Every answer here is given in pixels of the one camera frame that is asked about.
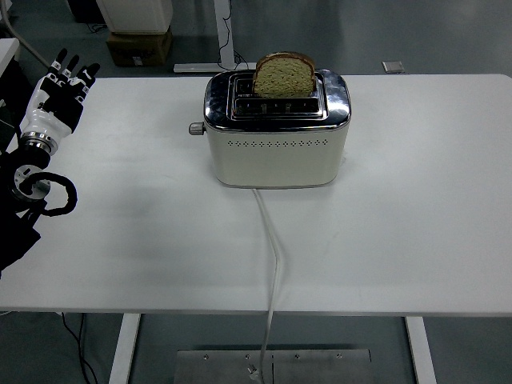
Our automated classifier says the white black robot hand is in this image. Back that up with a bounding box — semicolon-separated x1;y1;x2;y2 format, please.
19;48;101;139

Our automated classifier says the cream chrome two-slot toaster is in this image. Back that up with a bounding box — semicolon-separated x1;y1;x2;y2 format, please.
187;68;352;190

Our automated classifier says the white side table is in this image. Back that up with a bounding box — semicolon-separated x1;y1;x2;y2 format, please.
0;38;20;77

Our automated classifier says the brown cardboard box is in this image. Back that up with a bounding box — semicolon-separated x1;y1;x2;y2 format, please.
106;26;174;67

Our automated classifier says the black box on floor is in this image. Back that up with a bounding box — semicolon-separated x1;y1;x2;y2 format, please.
66;0;106;24

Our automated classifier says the white plastic container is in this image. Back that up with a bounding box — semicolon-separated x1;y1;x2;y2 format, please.
95;0;174;34

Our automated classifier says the white desk leg with foot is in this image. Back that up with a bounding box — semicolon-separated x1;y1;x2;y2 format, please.
173;0;257;74

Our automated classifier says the brown bread slice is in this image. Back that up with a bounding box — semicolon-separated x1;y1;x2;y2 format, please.
251;50;316;99

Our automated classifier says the white table leg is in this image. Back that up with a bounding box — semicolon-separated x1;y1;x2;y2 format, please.
403;315;438;384
107;313;142;384

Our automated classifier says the grey metal plate with screws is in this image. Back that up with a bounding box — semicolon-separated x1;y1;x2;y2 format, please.
175;349;372;384

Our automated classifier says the beige hose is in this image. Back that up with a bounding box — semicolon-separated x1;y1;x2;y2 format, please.
0;0;51;69

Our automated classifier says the thin black desk cable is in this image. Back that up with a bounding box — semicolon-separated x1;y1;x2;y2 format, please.
218;0;251;71

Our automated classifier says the black floor cable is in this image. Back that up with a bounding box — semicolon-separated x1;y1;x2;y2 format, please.
78;313;90;384
59;313;99;384

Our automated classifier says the white toaster power cable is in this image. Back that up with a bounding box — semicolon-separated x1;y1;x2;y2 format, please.
246;187;286;382

